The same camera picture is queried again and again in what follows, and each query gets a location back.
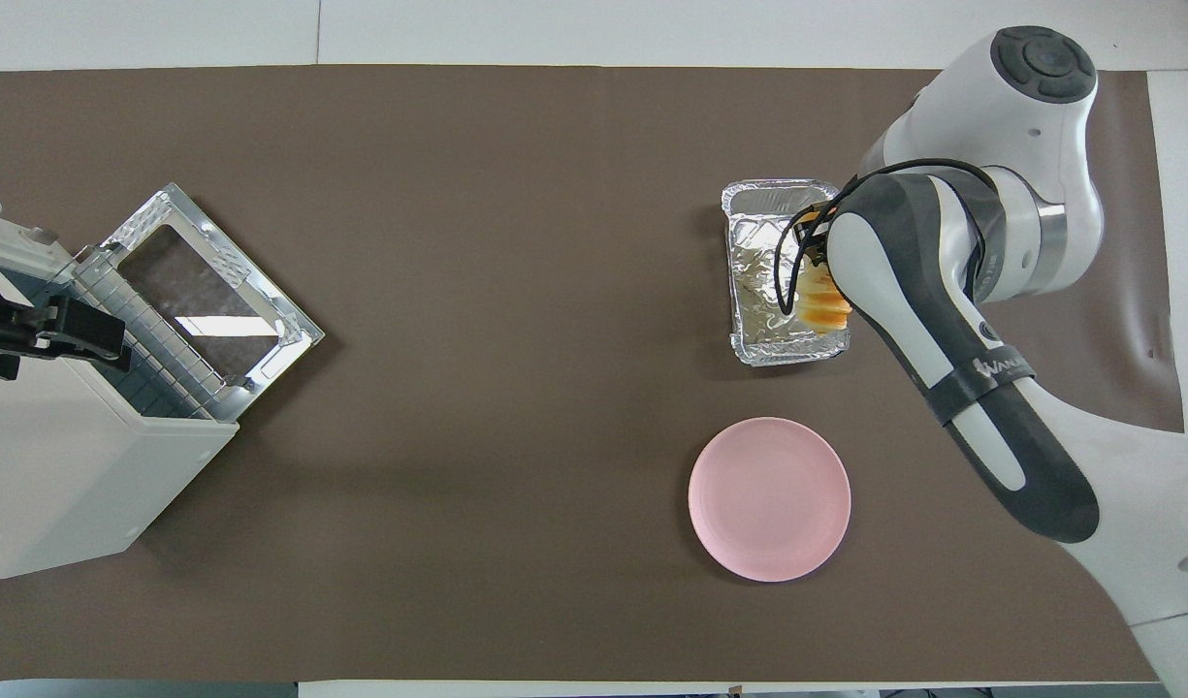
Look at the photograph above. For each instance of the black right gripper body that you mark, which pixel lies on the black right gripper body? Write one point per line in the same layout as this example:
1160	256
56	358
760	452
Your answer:
818	242

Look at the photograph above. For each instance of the glass oven door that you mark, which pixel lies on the glass oven door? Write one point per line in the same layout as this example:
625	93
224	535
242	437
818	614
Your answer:
206	291

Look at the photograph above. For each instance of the aluminium foil tray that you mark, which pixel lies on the aluminium foil tray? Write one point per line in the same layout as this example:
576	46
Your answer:
754	291

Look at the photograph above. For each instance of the white toaster oven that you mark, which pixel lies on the white toaster oven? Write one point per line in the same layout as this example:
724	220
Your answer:
60	465

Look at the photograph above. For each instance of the brown table mat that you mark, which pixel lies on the brown table mat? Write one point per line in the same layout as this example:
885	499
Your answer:
458	291

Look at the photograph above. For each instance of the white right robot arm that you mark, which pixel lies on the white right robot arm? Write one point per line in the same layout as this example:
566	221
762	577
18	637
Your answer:
943	320

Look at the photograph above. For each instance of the sliced orange bread loaf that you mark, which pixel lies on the sliced orange bread loaf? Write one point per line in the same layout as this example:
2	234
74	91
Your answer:
824	308

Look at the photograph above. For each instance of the pink round plate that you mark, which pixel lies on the pink round plate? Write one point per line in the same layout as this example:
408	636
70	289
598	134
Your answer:
768	499

